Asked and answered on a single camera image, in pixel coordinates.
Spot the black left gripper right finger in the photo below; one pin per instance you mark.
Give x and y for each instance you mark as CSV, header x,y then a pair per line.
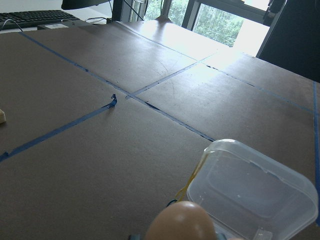
x,y
220,236

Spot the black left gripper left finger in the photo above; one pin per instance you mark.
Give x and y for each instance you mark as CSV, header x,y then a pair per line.
x,y
136,236

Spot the brown egg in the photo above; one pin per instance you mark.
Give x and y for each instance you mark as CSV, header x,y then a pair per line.
x,y
184,220

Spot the clear plastic egg box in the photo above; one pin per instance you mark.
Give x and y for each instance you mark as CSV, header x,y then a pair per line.
x,y
251,196

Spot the yellow rubber band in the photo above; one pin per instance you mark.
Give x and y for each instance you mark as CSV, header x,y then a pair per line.
x,y
180,195

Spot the black keyboard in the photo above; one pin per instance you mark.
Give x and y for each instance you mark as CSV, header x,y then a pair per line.
x,y
29,19

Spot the black monitor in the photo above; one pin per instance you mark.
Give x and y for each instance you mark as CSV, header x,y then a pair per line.
x,y
79,4

